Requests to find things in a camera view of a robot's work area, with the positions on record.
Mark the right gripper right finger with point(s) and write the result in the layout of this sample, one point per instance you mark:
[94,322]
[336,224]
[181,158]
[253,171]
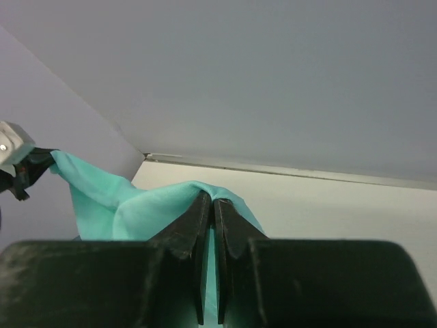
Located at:
[236,278]

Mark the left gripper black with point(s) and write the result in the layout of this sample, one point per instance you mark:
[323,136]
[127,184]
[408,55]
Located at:
[27,173]

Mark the teal t shirt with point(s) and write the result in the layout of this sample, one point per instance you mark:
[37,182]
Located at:
[109,208]

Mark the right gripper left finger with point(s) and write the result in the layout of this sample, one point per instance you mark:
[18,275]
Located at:
[180,289]

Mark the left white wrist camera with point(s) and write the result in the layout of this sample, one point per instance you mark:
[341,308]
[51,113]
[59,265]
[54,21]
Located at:
[16,144]

